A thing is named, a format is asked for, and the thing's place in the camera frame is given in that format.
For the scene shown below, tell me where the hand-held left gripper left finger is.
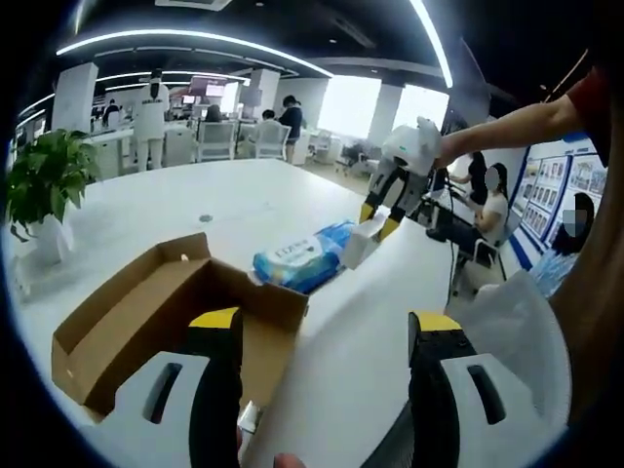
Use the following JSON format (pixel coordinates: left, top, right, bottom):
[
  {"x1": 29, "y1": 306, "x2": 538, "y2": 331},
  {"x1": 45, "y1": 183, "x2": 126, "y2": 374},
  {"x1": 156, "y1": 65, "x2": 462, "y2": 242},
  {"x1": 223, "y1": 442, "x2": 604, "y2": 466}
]
[{"x1": 97, "y1": 306, "x2": 245, "y2": 468}]

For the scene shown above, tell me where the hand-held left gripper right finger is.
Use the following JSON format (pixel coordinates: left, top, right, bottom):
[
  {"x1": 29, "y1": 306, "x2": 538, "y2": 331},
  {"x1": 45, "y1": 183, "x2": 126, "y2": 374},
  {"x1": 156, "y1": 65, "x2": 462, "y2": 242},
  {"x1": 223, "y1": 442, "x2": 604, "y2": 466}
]
[{"x1": 408, "y1": 311, "x2": 552, "y2": 468}]

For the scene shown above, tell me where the white soft pack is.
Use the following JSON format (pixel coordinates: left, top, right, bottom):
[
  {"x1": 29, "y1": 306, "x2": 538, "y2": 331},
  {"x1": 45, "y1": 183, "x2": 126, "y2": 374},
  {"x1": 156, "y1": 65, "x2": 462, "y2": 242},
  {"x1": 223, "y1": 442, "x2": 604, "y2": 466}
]
[{"x1": 340, "y1": 214, "x2": 389, "y2": 272}]

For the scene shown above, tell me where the blue soft wipes pack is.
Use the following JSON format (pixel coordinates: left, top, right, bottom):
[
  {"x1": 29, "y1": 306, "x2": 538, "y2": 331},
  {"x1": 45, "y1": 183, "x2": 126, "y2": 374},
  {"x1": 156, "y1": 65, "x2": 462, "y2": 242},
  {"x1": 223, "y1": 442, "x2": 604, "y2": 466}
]
[{"x1": 252, "y1": 218, "x2": 357, "y2": 295}]

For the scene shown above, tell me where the brown cardboard shoe box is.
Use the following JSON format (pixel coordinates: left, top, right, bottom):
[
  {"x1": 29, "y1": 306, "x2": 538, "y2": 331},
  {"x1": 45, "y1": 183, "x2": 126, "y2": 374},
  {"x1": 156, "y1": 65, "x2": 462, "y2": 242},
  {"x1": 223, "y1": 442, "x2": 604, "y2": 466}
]
[{"x1": 51, "y1": 231, "x2": 311, "y2": 425}]

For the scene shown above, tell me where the small white packet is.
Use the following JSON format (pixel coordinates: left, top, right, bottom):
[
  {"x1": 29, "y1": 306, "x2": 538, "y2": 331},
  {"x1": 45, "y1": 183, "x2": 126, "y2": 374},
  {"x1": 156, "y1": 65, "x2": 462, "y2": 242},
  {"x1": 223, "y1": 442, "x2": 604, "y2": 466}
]
[{"x1": 237, "y1": 399, "x2": 265, "y2": 436}]

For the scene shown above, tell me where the long ceiling light strip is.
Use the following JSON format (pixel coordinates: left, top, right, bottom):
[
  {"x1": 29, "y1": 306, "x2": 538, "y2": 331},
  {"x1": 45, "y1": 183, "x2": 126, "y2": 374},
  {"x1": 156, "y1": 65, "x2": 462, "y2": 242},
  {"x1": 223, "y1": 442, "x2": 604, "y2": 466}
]
[
  {"x1": 55, "y1": 27, "x2": 333, "y2": 79},
  {"x1": 408, "y1": 0, "x2": 455, "y2": 90}
]

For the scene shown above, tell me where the grey mesh office chair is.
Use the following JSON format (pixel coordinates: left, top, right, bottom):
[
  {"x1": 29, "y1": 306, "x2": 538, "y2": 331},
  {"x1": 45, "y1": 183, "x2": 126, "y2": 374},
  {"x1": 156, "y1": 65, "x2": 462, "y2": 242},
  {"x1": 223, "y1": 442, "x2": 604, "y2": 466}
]
[{"x1": 446, "y1": 269, "x2": 574, "y2": 430}]

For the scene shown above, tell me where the white office chair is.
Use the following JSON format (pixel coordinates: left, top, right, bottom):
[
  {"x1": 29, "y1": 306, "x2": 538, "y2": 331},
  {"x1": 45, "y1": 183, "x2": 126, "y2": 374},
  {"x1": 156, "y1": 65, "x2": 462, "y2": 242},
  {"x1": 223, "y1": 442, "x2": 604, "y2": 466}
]
[
  {"x1": 253, "y1": 122, "x2": 289, "y2": 160},
  {"x1": 197, "y1": 120, "x2": 240, "y2": 162}
]

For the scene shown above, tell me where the person's own body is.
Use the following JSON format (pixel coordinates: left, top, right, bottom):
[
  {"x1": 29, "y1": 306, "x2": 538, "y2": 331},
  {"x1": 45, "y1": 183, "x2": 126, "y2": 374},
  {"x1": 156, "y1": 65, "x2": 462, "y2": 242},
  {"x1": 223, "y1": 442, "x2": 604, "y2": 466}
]
[{"x1": 548, "y1": 65, "x2": 624, "y2": 425}]

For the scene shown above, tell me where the large display screen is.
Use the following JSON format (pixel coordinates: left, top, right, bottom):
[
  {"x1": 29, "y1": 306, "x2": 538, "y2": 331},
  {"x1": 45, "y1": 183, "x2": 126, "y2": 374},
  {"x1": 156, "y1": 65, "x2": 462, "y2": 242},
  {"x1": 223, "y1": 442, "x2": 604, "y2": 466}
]
[{"x1": 187, "y1": 75, "x2": 228, "y2": 98}]

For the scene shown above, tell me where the ceiling air vent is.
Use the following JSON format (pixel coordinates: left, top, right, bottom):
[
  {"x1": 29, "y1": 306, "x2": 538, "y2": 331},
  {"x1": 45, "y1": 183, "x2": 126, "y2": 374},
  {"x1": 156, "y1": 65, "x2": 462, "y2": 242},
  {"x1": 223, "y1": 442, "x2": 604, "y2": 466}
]
[{"x1": 154, "y1": 0, "x2": 233, "y2": 11}]

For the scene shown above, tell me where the green potted plant white pot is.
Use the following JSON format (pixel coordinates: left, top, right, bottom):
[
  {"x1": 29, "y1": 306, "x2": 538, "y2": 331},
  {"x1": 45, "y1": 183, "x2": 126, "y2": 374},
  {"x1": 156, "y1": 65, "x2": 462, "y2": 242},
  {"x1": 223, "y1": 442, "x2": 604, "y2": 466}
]
[{"x1": 5, "y1": 129, "x2": 101, "y2": 267}]

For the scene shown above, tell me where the blue wall display board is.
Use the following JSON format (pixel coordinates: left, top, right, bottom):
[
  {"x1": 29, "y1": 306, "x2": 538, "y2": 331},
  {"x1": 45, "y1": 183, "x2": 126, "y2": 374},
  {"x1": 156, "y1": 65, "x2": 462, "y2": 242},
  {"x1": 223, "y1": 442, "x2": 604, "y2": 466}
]
[{"x1": 509, "y1": 140, "x2": 608, "y2": 254}]

